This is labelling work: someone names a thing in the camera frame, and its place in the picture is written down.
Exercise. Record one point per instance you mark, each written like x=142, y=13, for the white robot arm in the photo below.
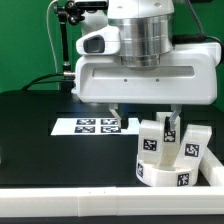
x=137, y=59

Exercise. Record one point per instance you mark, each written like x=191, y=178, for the white fence bar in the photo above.
x=110, y=201
x=212, y=169

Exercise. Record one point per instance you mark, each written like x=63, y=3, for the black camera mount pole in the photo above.
x=69, y=13

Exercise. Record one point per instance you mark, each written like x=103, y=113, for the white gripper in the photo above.
x=185, y=75

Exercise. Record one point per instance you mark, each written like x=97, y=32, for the white front fence bar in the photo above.
x=110, y=201

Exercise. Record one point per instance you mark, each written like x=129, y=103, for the white right fence bar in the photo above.
x=212, y=169

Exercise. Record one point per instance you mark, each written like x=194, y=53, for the white marker sheet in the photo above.
x=93, y=126

